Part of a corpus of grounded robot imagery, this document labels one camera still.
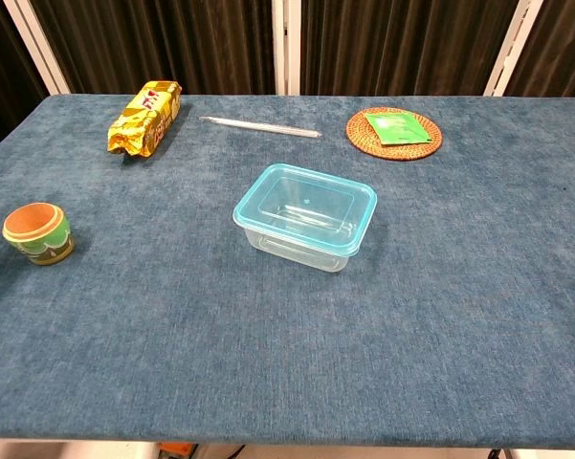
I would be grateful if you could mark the clear plastic food container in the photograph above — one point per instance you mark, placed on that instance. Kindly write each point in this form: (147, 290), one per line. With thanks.
(294, 255)

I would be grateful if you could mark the blue cup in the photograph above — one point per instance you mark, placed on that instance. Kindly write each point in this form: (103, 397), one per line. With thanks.
(249, 211)

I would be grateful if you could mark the clear wrapped straw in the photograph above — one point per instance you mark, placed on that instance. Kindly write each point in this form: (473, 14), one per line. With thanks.
(258, 125)

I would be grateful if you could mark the blue table cloth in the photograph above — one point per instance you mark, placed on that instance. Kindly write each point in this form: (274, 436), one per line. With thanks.
(268, 344)

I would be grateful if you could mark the round woven rattan coaster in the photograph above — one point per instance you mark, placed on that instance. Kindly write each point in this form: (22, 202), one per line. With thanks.
(359, 136)

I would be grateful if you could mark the green square packet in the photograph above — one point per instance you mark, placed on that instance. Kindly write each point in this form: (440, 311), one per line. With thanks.
(397, 127)

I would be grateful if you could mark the yellow snack package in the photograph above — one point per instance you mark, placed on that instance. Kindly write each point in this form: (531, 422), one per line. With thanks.
(143, 119)

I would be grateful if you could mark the dark pleated curtain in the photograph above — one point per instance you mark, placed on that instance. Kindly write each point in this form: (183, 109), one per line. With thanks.
(402, 43)
(5, 57)
(162, 43)
(559, 48)

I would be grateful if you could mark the white frame post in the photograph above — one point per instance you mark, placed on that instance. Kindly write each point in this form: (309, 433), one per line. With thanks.
(38, 48)
(512, 48)
(286, 48)

